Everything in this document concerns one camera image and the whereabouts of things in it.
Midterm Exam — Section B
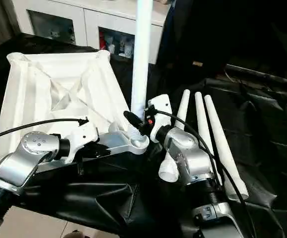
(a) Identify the white plastic table leg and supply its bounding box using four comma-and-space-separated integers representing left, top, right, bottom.
158, 89, 191, 182
128, 0, 155, 145
204, 95, 250, 201
194, 91, 219, 185

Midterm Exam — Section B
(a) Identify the white table top frame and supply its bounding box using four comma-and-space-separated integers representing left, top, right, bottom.
0, 50, 150, 180

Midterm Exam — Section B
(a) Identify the black work mat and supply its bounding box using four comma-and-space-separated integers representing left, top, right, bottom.
0, 32, 287, 238

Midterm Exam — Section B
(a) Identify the white glass-door cabinet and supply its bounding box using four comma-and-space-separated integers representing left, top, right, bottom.
12, 0, 170, 64

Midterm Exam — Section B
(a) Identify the black metal rail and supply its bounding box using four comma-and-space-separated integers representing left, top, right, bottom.
225, 63, 287, 86

